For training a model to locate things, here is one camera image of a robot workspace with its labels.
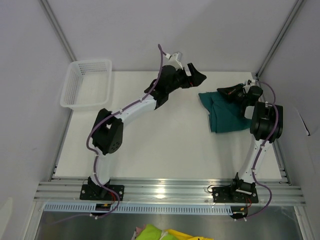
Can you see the white slotted cable duct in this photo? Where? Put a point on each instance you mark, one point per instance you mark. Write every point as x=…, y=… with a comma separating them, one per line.
x=134, y=208

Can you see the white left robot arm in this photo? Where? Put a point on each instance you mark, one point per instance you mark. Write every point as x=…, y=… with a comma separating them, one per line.
x=108, y=128

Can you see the white plastic basket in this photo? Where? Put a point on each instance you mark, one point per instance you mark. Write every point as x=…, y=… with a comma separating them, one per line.
x=88, y=85

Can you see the lime green cloth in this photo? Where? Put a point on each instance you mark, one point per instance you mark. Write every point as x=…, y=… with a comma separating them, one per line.
x=148, y=232

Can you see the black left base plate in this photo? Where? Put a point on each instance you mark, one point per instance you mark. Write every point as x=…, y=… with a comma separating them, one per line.
x=97, y=193

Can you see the aluminium mounting rail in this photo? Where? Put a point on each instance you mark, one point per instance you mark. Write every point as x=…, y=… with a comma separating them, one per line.
x=163, y=191

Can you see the yellow cloth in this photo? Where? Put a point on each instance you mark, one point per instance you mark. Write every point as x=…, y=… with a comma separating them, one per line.
x=171, y=234

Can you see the aluminium frame post left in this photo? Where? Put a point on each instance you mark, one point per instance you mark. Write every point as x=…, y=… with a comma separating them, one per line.
x=52, y=19

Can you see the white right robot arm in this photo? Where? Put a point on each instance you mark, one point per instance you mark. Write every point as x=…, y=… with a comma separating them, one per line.
x=266, y=126

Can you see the green shorts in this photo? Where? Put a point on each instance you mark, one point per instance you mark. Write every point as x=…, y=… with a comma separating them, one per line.
x=224, y=116

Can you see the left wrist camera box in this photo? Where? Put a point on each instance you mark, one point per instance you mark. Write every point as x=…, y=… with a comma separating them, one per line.
x=175, y=60

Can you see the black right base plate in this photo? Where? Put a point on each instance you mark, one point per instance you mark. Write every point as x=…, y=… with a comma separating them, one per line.
x=224, y=194

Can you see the aluminium frame post right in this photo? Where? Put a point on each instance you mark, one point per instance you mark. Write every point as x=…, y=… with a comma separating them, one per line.
x=288, y=23

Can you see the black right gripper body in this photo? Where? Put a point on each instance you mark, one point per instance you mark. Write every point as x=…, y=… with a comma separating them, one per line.
x=242, y=99

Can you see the aluminium frame post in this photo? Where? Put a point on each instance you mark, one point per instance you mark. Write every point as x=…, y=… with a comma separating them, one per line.
x=288, y=23
x=52, y=19

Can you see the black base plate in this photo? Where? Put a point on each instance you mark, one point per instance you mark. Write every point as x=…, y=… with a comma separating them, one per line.
x=97, y=193
x=224, y=194

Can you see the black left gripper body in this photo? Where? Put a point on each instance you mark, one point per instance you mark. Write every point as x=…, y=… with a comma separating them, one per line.
x=181, y=81

